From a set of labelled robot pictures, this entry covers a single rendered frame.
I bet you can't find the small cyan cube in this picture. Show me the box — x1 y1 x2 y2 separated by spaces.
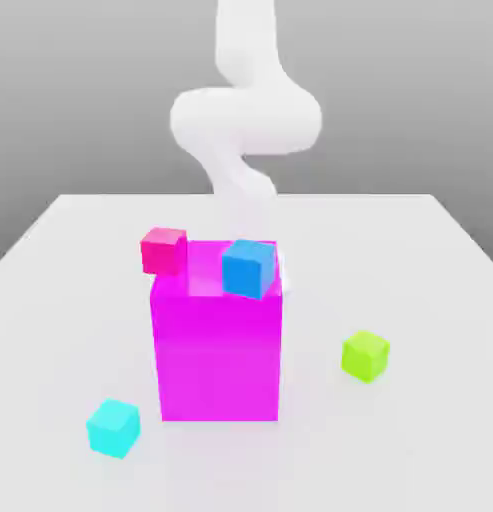
85 398 142 460

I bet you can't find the small blue cube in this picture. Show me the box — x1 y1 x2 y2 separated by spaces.
221 238 278 301

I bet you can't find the small pink cube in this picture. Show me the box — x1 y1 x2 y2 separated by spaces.
140 226 188 277

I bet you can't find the large magenta box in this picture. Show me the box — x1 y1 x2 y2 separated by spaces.
149 239 283 423

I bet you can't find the small green cube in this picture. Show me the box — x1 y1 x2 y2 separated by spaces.
340 330 392 384

